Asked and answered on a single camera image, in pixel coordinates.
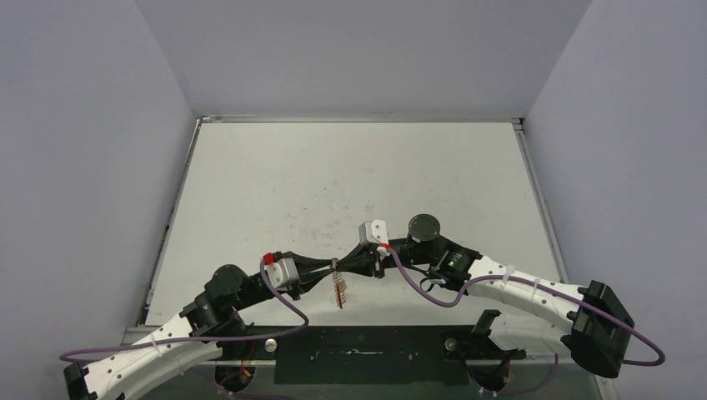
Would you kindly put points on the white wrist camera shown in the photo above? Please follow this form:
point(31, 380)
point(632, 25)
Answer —
point(281, 273)
point(373, 232)

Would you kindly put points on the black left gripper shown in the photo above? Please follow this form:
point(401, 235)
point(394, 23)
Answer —
point(305, 267)

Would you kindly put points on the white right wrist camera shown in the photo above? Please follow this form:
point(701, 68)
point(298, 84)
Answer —
point(373, 232)

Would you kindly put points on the large keyring with red grip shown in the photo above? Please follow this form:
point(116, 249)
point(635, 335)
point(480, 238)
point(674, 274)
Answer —
point(339, 284)

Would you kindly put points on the aluminium front rail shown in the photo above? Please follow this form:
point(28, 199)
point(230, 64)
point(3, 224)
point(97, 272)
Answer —
point(169, 347)

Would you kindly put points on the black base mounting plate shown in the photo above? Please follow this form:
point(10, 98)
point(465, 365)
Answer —
point(369, 355)

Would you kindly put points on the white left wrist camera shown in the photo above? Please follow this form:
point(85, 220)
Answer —
point(281, 273)

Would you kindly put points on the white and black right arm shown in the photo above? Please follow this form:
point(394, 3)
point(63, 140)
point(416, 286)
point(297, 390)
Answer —
point(590, 323)

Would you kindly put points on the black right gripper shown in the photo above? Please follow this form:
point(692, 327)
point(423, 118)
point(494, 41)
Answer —
point(373, 261)

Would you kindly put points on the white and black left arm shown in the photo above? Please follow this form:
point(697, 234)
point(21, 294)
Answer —
point(208, 328)

